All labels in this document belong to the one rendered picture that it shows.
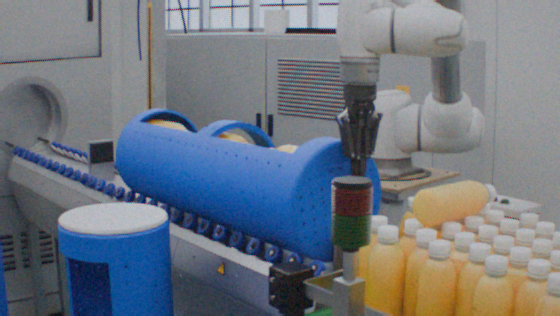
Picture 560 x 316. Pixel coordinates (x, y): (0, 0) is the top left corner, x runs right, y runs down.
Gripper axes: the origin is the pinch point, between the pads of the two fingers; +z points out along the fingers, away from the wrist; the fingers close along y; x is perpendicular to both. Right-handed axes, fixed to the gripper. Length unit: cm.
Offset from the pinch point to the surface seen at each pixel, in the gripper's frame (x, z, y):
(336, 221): -38, -4, -41
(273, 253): 14.6, 19.7, -12.8
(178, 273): 55, 35, -15
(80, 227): 39, 13, -51
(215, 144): 39.4, -2.8, -12.2
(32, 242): 201, 62, -10
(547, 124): 115, 21, 272
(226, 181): 28.9, 4.5, -16.0
